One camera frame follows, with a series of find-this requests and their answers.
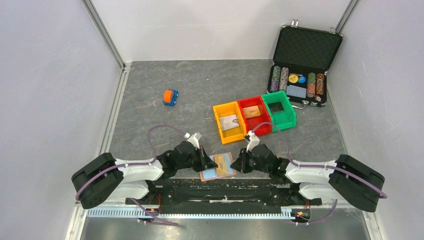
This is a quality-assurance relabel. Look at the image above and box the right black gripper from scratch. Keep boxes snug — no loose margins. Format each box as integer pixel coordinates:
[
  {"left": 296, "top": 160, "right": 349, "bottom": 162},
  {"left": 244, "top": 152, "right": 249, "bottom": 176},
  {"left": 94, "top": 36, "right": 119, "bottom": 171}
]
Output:
[{"left": 230, "top": 147, "right": 270, "bottom": 174}]

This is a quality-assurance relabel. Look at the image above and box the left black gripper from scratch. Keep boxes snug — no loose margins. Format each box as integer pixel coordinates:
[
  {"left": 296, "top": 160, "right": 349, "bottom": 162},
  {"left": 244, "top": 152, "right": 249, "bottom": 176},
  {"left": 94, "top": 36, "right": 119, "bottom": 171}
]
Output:
[{"left": 176, "top": 145, "right": 218, "bottom": 172}]

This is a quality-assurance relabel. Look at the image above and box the tan leather card holder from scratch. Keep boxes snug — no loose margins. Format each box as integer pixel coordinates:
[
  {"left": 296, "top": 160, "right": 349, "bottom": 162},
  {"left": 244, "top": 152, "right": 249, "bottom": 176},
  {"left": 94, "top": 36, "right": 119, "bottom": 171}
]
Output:
[{"left": 200, "top": 152, "right": 237, "bottom": 182}]

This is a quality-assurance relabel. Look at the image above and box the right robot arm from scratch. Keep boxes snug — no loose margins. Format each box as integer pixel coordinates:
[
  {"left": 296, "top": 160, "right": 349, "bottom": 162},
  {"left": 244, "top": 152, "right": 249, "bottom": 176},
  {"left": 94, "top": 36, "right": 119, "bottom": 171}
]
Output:
[{"left": 230, "top": 144, "right": 387, "bottom": 213}]

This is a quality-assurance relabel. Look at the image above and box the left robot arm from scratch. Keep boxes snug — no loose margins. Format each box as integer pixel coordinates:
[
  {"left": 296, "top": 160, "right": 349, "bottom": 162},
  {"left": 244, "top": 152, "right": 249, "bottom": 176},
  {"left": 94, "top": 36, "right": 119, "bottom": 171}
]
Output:
[{"left": 71, "top": 141, "right": 218, "bottom": 209}]

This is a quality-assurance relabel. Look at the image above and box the card in yellow bin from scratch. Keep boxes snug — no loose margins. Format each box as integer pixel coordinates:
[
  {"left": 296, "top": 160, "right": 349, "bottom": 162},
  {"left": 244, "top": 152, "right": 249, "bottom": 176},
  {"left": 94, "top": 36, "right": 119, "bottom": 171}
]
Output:
[{"left": 219, "top": 114, "right": 240, "bottom": 131}]

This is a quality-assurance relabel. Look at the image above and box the card in red bin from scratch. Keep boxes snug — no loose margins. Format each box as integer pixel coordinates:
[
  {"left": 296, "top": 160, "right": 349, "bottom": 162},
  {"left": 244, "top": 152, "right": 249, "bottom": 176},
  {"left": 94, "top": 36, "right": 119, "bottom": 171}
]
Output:
[{"left": 242, "top": 105, "right": 261, "bottom": 119}]

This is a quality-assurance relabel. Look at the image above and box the card in green bin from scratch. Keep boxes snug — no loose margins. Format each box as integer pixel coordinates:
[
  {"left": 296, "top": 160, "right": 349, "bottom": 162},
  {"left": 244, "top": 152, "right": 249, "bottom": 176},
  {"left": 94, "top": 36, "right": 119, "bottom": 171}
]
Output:
[{"left": 267, "top": 101, "right": 285, "bottom": 115}]

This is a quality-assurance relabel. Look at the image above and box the light blue card deck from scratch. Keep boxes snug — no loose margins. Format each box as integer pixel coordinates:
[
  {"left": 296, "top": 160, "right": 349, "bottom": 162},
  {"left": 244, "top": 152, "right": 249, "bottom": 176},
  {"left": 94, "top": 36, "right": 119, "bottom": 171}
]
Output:
[{"left": 286, "top": 85, "right": 307, "bottom": 99}]

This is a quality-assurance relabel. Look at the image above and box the yellow plastic bin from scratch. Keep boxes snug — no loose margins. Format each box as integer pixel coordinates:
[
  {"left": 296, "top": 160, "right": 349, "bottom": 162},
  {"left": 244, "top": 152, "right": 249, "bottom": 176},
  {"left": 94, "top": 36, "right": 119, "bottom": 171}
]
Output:
[{"left": 213, "top": 101, "right": 247, "bottom": 144}]

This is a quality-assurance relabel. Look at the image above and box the red plastic bin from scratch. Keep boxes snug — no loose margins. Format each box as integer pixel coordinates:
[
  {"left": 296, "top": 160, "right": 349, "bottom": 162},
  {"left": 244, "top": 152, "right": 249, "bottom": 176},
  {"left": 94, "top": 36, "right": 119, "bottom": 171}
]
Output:
[{"left": 237, "top": 96, "right": 272, "bottom": 132}]

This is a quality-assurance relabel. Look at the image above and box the green plastic bin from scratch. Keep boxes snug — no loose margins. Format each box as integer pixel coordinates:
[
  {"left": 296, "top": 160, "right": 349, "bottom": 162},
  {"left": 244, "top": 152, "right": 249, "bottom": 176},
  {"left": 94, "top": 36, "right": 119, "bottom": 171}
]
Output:
[{"left": 261, "top": 91, "right": 297, "bottom": 132}]

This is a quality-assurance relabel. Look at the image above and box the blue orange toy car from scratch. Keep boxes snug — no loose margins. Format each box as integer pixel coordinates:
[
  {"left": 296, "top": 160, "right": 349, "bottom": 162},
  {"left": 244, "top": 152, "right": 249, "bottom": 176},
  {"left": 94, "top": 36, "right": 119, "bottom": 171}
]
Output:
[{"left": 163, "top": 89, "right": 179, "bottom": 107}]

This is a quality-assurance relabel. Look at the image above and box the yellow dealer chip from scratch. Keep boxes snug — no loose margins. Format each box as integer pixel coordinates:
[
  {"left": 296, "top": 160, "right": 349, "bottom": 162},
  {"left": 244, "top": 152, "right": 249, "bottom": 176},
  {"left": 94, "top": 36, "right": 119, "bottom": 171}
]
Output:
[{"left": 288, "top": 74, "right": 299, "bottom": 84}]

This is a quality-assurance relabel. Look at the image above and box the blue dealer chip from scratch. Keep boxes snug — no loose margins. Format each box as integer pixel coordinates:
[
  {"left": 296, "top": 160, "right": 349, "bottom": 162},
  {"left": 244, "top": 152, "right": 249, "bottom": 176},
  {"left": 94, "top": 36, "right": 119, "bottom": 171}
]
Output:
[{"left": 298, "top": 75, "right": 307, "bottom": 84}]

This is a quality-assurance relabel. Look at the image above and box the black poker chip case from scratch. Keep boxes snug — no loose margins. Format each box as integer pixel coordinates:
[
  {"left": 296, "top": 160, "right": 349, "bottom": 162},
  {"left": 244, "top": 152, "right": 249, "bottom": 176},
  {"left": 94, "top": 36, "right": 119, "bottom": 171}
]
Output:
[{"left": 266, "top": 25, "right": 344, "bottom": 107}]

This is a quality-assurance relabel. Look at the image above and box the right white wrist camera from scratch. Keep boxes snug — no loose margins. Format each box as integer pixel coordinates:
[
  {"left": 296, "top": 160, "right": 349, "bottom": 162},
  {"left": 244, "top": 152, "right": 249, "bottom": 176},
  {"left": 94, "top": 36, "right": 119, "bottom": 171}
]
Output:
[{"left": 244, "top": 130, "right": 260, "bottom": 152}]

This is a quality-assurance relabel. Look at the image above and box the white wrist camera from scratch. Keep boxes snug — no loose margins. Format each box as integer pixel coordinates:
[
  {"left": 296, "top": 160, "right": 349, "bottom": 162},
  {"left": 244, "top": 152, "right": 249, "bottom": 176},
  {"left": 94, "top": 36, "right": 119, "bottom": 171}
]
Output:
[
  {"left": 184, "top": 132, "right": 202, "bottom": 149},
  {"left": 244, "top": 130, "right": 260, "bottom": 152}
]

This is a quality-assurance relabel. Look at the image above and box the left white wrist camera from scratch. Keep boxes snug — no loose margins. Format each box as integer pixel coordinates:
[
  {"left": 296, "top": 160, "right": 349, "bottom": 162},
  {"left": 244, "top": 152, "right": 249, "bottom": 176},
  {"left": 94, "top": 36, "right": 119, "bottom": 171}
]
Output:
[{"left": 184, "top": 132, "right": 202, "bottom": 149}]

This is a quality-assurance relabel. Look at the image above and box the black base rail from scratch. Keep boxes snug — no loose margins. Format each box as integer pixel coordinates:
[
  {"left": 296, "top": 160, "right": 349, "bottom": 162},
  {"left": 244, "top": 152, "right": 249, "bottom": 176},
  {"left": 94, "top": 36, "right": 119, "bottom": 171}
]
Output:
[{"left": 138, "top": 178, "right": 323, "bottom": 214}]

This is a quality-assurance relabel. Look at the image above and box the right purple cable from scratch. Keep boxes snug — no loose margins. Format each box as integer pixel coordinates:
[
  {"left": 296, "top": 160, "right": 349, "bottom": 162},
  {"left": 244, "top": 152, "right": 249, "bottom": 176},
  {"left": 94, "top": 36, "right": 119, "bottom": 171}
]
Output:
[{"left": 251, "top": 122, "right": 388, "bottom": 226}]

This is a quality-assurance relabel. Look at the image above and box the white toothed cable duct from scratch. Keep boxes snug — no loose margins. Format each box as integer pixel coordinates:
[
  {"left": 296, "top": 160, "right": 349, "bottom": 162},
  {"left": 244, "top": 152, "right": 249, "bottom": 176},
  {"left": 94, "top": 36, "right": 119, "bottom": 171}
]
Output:
[{"left": 87, "top": 206, "right": 311, "bottom": 220}]

